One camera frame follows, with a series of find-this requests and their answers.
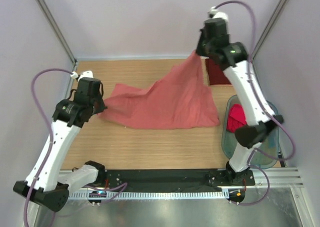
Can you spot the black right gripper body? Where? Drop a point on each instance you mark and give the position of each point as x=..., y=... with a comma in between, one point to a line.
x=203, y=47

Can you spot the aluminium corner post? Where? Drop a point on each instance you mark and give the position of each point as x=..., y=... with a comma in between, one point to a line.
x=270, y=24
x=57, y=31

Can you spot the white slotted cable duct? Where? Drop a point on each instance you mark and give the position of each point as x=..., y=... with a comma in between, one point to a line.
x=90, y=194

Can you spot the aluminium front frame rail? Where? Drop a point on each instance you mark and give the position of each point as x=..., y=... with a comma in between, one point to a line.
x=275, y=177

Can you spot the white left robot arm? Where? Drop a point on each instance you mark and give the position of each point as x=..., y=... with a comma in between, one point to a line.
x=43, y=185

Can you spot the salmon pink t shirt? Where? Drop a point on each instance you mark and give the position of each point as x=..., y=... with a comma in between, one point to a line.
x=179, y=100

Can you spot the folded dark red t shirt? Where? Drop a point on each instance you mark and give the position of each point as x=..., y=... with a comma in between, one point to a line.
x=215, y=74

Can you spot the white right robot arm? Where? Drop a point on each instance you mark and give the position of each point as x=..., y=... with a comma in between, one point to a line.
x=232, y=58

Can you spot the right aluminium corner post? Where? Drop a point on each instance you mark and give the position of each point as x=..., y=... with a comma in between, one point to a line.
x=270, y=24

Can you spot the magenta crumpled t shirt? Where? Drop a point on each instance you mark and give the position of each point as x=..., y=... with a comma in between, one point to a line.
x=236, y=118

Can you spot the left aluminium corner post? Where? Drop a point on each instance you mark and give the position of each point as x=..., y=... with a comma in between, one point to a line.
x=57, y=31

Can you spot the teal transparent plastic basket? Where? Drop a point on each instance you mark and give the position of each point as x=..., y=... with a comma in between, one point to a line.
x=258, y=136

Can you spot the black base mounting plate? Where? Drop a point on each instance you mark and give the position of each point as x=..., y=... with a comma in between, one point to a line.
x=171, y=180

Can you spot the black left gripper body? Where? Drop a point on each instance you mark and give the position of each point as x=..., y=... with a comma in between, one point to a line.
x=98, y=105

